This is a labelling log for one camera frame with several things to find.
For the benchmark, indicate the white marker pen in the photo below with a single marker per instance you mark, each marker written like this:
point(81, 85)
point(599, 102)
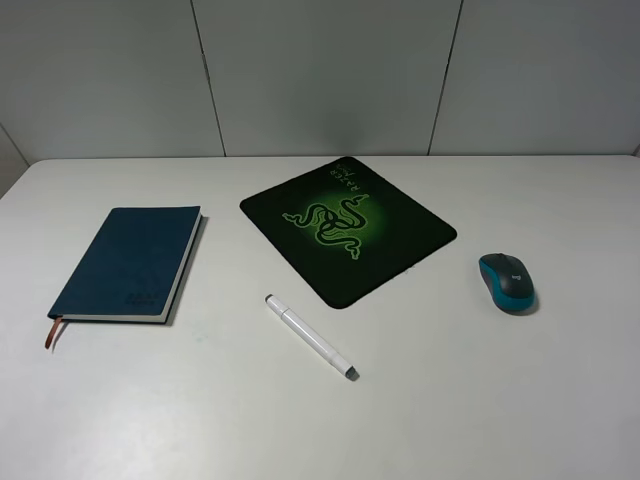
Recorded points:
point(311, 338)

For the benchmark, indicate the black blue computer mouse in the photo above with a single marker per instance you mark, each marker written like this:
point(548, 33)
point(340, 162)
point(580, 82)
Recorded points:
point(508, 282)

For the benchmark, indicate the black green mouse pad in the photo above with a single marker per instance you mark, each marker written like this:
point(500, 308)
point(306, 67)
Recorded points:
point(345, 229)

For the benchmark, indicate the dark blue notebook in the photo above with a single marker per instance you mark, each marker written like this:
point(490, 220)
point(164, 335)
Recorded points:
point(132, 269)

